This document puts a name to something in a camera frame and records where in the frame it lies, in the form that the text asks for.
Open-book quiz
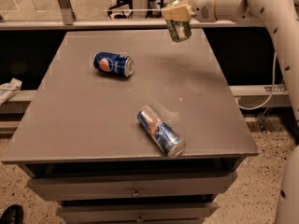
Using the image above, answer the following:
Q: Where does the green soda can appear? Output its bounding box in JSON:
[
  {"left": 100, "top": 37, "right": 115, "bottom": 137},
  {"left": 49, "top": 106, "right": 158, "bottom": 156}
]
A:
[{"left": 165, "top": 0, "right": 192, "bottom": 42}]

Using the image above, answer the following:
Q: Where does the grey drawer cabinet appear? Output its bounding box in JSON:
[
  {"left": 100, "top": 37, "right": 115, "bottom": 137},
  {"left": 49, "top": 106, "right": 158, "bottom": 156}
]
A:
[{"left": 2, "top": 29, "right": 257, "bottom": 224}]

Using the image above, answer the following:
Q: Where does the white cable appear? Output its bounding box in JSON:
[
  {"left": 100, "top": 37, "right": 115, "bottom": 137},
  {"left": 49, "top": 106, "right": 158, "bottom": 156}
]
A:
[{"left": 235, "top": 51, "right": 278, "bottom": 112}]

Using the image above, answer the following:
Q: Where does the lower grey drawer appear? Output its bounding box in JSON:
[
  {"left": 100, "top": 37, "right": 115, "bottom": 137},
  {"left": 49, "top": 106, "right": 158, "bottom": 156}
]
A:
[{"left": 57, "top": 203, "right": 218, "bottom": 223}]

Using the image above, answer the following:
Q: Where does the black shoe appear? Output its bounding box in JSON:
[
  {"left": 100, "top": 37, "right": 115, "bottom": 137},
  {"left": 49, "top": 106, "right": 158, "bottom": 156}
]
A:
[{"left": 0, "top": 204, "right": 23, "bottom": 224}]

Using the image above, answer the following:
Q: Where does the grey metal railing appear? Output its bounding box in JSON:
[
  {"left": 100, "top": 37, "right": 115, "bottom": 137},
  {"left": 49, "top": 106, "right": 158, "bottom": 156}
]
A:
[{"left": 0, "top": 0, "right": 299, "bottom": 31}]

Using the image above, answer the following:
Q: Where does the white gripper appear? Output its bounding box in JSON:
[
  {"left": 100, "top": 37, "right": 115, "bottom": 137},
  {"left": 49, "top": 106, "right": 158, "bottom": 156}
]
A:
[{"left": 162, "top": 0, "right": 217, "bottom": 22}]

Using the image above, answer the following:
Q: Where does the upper grey drawer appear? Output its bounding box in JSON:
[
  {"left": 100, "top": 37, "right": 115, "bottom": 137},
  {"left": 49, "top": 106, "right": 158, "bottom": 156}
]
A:
[{"left": 27, "top": 172, "right": 237, "bottom": 201}]

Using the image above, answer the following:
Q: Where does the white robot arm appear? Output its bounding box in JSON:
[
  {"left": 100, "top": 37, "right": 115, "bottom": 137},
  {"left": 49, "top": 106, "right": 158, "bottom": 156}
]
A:
[{"left": 163, "top": 0, "right": 299, "bottom": 224}]

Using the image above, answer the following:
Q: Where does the white folded cloth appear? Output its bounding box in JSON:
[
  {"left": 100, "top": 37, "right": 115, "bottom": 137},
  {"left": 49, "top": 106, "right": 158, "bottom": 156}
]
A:
[{"left": 0, "top": 78, "right": 22, "bottom": 105}]

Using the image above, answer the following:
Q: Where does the blue Pepsi can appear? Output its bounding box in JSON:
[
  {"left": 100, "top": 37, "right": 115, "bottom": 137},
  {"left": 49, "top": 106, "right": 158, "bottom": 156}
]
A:
[{"left": 93, "top": 52, "right": 134, "bottom": 77}]

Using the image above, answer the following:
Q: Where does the blue silver Red Bull can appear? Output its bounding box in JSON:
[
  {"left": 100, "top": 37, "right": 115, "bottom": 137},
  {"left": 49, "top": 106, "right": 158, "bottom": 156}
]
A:
[{"left": 137, "top": 105, "right": 186, "bottom": 158}]

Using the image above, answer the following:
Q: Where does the black office chair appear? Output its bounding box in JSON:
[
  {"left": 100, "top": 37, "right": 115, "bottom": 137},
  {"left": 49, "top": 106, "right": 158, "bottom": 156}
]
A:
[{"left": 107, "top": 0, "right": 134, "bottom": 20}]

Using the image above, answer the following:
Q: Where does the grey drawer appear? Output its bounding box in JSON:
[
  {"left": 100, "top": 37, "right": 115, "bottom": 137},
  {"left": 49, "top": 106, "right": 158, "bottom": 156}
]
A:
[
  {"left": 27, "top": 172, "right": 237, "bottom": 201},
  {"left": 57, "top": 203, "right": 218, "bottom": 223}
]

